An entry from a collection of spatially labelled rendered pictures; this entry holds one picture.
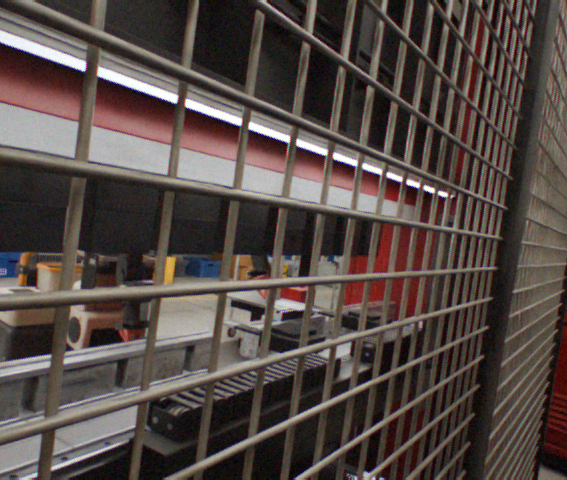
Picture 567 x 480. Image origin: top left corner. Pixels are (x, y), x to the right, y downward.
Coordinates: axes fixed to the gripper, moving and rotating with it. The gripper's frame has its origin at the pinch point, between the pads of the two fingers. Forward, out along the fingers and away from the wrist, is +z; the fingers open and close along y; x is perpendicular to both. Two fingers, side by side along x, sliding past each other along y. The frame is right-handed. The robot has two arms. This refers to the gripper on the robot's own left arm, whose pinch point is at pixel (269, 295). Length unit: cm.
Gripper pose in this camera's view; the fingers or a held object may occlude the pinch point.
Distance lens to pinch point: 177.0
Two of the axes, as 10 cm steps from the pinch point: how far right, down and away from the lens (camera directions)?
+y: 5.5, 0.3, 8.3
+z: 2.6, 9.4, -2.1
